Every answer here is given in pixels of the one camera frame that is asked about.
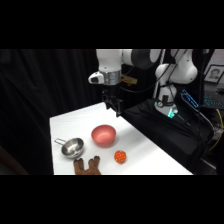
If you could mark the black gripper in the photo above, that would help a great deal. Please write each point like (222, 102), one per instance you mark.
(112, 96)

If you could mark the red-orange textured ball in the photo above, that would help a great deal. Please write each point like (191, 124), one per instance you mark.
(120, 156)

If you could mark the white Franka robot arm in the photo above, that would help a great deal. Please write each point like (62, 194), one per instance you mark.
(108, 61)

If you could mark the pink bowl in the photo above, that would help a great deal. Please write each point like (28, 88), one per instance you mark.
(103, 135)

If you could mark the small green light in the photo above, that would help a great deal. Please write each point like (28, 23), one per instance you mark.
(171, 113)

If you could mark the black cloth-covered stand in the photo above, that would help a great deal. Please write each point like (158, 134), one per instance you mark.
(166, 136)

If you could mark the brown plush toy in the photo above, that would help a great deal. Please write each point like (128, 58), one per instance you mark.
(87, 168)

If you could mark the black curtain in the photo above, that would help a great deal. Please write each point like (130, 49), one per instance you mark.
(40, 100)

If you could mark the blue lit device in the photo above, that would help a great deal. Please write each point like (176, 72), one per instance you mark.
(189, 98)

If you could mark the framed portrait picture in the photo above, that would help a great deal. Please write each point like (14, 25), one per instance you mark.
(214, 74)

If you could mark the tan wrist camera mount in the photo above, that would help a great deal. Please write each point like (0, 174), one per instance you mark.
(130, 80)

